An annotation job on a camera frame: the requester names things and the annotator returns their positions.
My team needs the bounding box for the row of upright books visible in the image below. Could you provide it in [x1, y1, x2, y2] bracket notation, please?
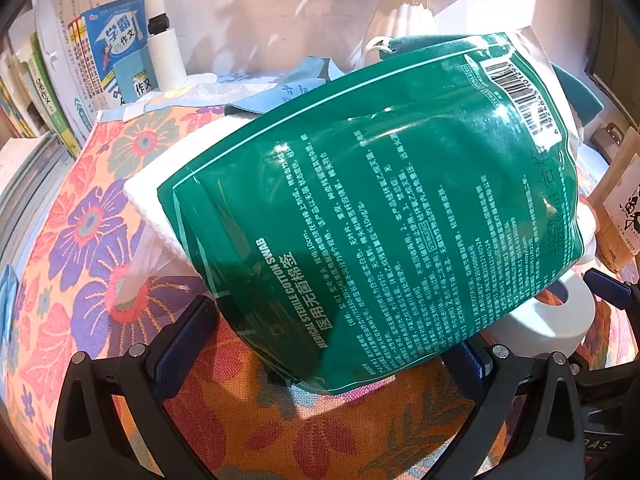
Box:
[0, 0, 151, 151]

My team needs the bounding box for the floral orange tablecloth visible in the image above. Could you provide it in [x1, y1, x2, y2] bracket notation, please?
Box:
[0, 102, 640, 480]

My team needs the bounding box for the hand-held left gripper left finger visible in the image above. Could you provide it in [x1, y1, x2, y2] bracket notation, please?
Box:
[52, 295, 221, 480]

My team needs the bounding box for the white ribbed vase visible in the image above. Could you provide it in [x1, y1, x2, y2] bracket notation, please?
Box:
[367, 0, 441, 43]

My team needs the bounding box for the blue cover book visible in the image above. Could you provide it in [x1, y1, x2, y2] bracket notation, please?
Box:
[80, 0, 156, 111]

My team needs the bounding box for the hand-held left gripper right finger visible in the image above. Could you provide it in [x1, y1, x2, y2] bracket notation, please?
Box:
[444, 332, 586, 480]

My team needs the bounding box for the white tissue pack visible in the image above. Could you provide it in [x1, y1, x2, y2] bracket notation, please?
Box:
[122, 110, 266, 311]

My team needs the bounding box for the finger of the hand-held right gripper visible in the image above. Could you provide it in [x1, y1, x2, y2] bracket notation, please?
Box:
[582, 267, 640, 311]

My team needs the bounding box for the light blue printed cloth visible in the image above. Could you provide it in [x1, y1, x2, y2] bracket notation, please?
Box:
[215, 57, 346, 106]

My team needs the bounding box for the green cotton swab bag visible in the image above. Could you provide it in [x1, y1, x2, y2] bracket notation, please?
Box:
[157, 32, 588, 393]

